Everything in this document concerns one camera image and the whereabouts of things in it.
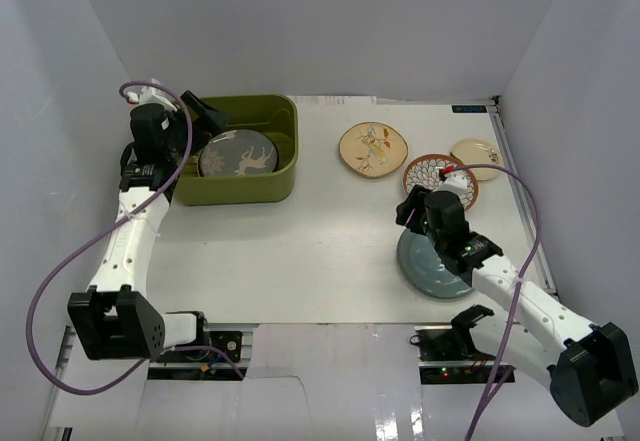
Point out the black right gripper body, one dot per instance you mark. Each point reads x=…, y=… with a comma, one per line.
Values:
x=426, y=228

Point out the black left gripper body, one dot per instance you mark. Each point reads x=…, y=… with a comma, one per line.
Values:
x=198, y=116

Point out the grey reindeer snowflake plate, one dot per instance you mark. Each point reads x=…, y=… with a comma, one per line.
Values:
x=238, y=153

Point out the brown rimmed petal pattern bowl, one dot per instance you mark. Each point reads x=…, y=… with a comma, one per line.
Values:
x=425, y=170

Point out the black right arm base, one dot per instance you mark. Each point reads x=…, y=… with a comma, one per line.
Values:
x=443, y=361

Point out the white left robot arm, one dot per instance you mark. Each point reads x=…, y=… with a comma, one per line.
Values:
x=113, y=318

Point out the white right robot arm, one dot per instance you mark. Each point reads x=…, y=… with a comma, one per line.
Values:
x=588, y=369

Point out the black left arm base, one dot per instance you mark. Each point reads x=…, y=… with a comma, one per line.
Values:
x=213, y=356

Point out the olive green plastic bin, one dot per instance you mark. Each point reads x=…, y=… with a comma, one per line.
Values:
x=273, y=115

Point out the light blue ceramic plate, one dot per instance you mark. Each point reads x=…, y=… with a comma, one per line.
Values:
x=423, y=269

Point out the beige bird branch plate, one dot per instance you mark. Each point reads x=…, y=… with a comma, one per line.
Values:
x=373, y=150

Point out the small cream flower plate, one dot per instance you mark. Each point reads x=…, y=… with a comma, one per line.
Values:
x=475, y=151

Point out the white paper sheets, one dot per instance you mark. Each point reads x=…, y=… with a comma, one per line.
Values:
x=335, y=100

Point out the blue label sticker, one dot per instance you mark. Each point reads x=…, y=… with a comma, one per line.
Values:
x=469, y=109

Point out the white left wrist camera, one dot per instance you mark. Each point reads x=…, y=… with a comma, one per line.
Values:
x=143, y=94

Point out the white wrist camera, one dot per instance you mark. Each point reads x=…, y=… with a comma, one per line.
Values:
x=453, y=181
x=143, y=94

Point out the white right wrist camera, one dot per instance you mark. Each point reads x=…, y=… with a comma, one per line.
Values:
x=453, y=181

